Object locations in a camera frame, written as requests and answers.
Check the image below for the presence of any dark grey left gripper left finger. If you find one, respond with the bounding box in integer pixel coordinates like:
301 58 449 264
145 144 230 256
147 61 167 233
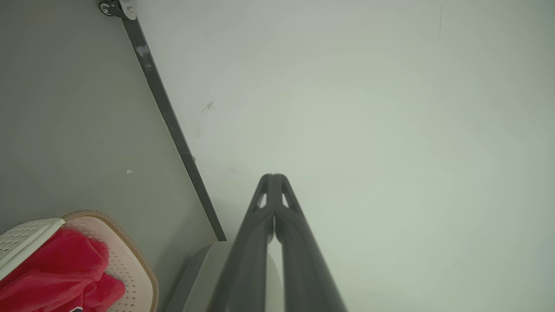
207 174 275 312

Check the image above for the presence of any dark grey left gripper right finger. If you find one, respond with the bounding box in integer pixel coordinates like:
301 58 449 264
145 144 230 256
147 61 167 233
274 174 347 312

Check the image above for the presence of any plain red garment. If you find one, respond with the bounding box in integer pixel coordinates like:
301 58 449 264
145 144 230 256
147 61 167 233
0 228 110 290

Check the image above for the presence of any grey fabric sofa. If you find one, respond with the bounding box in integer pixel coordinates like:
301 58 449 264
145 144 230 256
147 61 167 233
165 240 284 312

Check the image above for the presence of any cream perforated laundry basket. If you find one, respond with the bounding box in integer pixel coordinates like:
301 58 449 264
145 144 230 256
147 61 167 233
0 210 159 312

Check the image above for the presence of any grey metal leg with caster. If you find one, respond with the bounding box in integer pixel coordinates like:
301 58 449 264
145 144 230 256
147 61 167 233
119 0 138 21

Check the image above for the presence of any black caster wheel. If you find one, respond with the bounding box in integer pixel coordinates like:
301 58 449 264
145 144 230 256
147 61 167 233
99 0 124 18

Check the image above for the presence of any black wall baseboard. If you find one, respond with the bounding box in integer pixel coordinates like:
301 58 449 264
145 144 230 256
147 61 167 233
121 17 227 242

